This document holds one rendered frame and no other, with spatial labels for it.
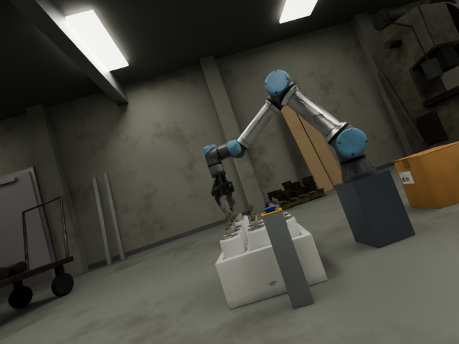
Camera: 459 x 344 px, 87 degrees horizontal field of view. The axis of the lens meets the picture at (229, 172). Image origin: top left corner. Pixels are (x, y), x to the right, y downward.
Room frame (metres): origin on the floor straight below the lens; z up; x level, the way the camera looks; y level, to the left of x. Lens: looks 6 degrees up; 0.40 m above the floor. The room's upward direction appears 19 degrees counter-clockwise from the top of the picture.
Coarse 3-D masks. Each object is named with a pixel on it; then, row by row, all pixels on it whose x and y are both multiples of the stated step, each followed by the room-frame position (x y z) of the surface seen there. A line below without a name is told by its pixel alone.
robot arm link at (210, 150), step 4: (204, 148) 1.25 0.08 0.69; (208, 148) 1.24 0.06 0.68; (212, 148) 1.24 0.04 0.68; (216, 148) 1.23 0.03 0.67; (204, 152) 1.25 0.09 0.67; (208, 152) 1.24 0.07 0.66; (212, 152) 1.23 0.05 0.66; (216, 152) 1.22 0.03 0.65; (208, 156) 1.24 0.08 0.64; (212, 156) 1.23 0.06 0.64; (216, 156) 1.23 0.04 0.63; (208, 160) 1.25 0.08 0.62; (212, 160) 1.24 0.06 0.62; (216, 160) 1.24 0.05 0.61; (220, 160) 1.26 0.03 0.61; (208, 164) 1.25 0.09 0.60; (212, 164) 1.24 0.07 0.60
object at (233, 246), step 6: (222, 240) 1.02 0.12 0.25; (228, 240) 1.01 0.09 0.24; (234, 240) 1.01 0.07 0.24; (240, 240) 1.03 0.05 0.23; (222, 246) 1.03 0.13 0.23; (228, 246) 1.01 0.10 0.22; (234, 246) 1.01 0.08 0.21; (240, 246) 1.02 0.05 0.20; (228, 252) 1.01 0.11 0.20; (234, 252) 1.00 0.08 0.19; (240, 252) 1.01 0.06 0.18
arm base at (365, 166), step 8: (352, 160) 1.13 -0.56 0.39; (360, 160) 1.13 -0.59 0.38; (344, 168) 1.17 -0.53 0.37; (352, 168) 1.14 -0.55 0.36; (360, 168) 1.12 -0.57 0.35; (368, 168) 1.12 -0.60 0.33; (344, 176) 1.17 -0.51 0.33; (352, 176) 1.13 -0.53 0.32; (360, 176) 1.12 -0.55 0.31; (368, 176) 1.11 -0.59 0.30
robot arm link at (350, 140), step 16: (272, 80) 1.07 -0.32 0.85; (288, 80) 1.04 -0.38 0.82; (272, 96) 1.12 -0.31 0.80; (288, 96) 1.07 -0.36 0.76; (304, 96) 1.06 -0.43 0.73; (304, 112) 1.07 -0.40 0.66; (320, 112) 1.04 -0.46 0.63; (320, 128) 1.06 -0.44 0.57; (336, 128) 1.02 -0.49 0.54; (352, 128) 0.99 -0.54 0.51; (336, 144) 1.02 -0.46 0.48; (352, 144) 1.00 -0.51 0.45
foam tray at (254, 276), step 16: (304, 240) 0.95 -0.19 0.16; (240, 256) 0.97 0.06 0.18; (256, 256) 0.97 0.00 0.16; (272, 256) 0.96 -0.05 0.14; (304, 256) 0.95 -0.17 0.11; (224, 272) 0.98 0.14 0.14; (240, 272) 0.97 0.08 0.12; (256, 272) 0.97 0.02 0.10; (272, 272) 0.97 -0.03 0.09; (304, 272) 0.96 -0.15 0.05; (320, 272) 0.95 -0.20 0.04; (224, 288) 0.98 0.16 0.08; (240, 288) 0.98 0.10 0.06; (256, 288) 0.97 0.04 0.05; (272, 288) 0.97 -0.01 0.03; (240, 304) 0.98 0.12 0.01
